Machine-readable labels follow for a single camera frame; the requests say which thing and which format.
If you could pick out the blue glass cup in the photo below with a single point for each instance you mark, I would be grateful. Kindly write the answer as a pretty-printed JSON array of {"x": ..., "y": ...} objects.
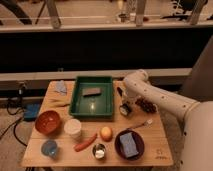
[{"x": 49, "y": 148}]

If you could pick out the blue box on floor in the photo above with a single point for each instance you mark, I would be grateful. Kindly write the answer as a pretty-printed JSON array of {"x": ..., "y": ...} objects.
[{"x": 31, "y": 112}]

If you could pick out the light blue cloth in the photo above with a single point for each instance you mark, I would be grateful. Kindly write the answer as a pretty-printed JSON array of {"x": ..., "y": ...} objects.
[{"x": 61, "y": 87}]

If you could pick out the orange carrot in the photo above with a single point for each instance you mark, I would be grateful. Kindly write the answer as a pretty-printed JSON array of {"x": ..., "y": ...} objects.
[{"x": 81, "y": 146}]

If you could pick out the yellow banana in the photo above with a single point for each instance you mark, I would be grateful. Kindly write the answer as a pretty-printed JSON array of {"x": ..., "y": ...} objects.
[{"x": 58, "y": 103}]

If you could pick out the blue sponge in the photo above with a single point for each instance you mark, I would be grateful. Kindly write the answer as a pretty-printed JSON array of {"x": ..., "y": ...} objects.
[{"x": 129, "y": 145}]

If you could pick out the small silver cup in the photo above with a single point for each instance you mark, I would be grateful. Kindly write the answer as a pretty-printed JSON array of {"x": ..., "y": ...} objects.
[{"x": 99, "y": 151}]

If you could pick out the white cup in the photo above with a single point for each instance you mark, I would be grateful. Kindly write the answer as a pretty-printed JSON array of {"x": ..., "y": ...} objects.
[{"x": 73, "y": 128}]

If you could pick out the bunch of dark grapes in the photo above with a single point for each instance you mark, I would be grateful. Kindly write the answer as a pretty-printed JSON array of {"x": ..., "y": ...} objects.
[{"x": 146, "y": 106}]

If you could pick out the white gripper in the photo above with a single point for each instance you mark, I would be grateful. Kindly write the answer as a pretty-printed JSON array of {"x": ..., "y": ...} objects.
[{"x": 129, "y": 97}]

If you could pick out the yellow apple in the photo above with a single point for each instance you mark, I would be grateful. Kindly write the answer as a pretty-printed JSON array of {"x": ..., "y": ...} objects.
[{"x": 106, "y": 134}]

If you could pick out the grey block in tray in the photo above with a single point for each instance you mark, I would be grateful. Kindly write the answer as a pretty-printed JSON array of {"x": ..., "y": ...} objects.
[{"x": 91, "y": 92}]

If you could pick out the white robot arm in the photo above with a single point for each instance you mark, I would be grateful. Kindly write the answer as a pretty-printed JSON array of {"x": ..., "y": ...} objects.
[{"x": 197, "y": 152}]

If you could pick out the dark round plate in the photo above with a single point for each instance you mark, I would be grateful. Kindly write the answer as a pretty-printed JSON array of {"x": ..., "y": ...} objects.
[{"x": 139, "y": 144}]

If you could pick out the green plastic tray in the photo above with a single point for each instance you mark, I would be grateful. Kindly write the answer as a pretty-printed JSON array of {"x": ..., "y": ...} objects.
[{"x": 96, "y": 105}]

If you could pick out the red bowl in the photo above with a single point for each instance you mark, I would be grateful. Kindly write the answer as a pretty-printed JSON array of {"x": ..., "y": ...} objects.
[{"x": 48, "y": 122}]

